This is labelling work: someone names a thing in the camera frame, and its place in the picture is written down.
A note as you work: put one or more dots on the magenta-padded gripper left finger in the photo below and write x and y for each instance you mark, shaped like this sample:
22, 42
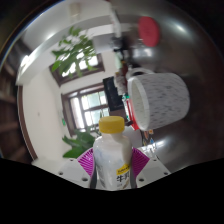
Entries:
71, 170

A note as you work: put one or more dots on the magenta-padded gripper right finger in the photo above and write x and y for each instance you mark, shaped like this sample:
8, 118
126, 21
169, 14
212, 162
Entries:
153, 168

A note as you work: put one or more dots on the yellow-capped clear plastic bottle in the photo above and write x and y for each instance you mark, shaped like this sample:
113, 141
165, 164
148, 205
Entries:
110, 160

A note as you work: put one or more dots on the broad-leaf plant in white pot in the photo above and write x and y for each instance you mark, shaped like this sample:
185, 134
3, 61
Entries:
80, 141
75, 50

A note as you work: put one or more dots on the brown wooden glass door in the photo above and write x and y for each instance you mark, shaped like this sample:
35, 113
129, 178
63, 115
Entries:
88, 110

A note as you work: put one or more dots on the white speckled mug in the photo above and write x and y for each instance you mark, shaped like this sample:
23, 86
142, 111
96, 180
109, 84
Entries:
163, 100

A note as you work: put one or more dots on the brown framed window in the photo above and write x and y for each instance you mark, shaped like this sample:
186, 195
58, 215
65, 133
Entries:
90, 65

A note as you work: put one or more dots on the flat round red coaster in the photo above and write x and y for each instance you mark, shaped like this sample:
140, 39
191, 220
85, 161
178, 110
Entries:
149, 31

